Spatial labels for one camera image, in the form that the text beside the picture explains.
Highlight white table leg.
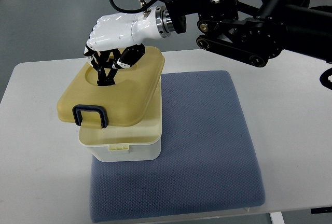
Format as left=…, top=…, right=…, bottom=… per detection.
left=269, top=212, right=285, bottom=224

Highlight blue grey fabric cushion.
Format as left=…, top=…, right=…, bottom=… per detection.
left=90, top=71, right=265, bottom=222

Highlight white storage box base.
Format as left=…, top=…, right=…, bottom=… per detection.
left=79, top=82, right=162, bottom=162

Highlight yellow storage box lid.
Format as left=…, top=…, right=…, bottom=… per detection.
left=57, top=47, right=165, bottom=129

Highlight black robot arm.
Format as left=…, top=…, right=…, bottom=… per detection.
left=154, top=0, right=331, bottom=67

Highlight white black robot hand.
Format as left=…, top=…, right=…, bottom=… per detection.
left=83, top=6, right=161, bottom=69

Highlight black table control panel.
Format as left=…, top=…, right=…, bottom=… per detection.
left=310, top=206, right=332, bottom=214

